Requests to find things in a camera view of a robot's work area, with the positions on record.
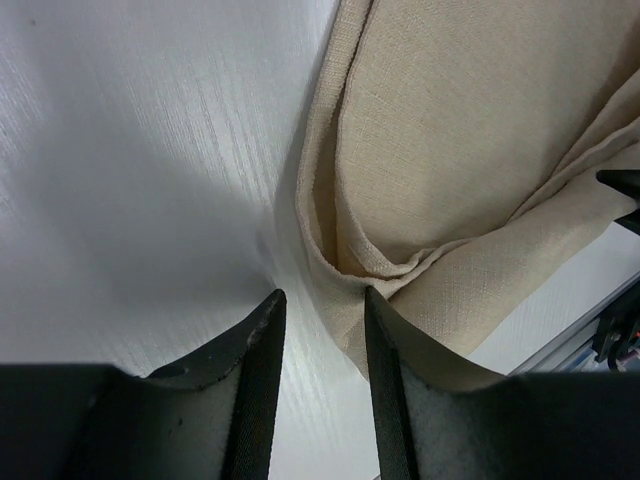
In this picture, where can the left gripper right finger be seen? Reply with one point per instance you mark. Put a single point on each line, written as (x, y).
(438, 415)

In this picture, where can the beige cloth napkin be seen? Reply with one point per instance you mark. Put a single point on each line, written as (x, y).
(451, 153)

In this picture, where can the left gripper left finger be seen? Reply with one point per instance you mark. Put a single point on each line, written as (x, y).
(207, 415)

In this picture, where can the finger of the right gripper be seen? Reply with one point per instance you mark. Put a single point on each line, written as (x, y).
(626, 182)

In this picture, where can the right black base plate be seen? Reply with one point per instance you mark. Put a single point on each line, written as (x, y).
(617, 333)

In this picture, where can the aluminium front rail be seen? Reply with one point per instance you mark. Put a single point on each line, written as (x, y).
(560, 352)

